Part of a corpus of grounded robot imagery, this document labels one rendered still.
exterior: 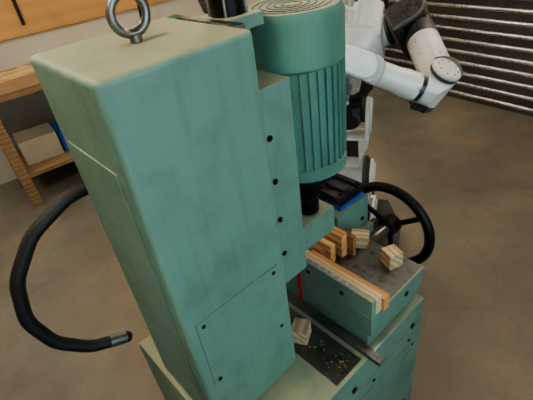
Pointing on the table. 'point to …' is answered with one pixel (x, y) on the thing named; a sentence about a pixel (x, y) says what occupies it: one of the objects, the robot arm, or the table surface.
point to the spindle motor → (308, 76)
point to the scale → (331, 274)
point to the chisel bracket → (318, 224)
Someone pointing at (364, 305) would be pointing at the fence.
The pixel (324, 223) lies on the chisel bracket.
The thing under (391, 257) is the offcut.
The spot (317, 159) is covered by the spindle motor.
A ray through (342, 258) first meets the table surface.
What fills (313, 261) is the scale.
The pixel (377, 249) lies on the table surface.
